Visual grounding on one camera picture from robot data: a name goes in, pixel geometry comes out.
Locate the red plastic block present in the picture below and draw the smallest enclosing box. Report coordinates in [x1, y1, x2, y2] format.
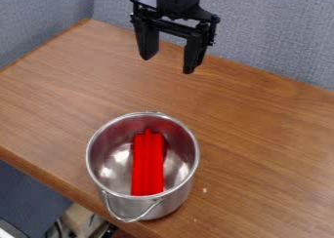
[130, 129, 164, 196]

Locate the beige box under table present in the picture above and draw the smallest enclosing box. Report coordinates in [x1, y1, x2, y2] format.
[60, 204, 108, 238]

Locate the shiny metal pot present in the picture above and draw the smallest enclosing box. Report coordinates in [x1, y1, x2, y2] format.
[85, 111, 199, 222]

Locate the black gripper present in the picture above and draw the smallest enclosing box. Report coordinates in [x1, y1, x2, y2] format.
[130, 0, 220, 74]

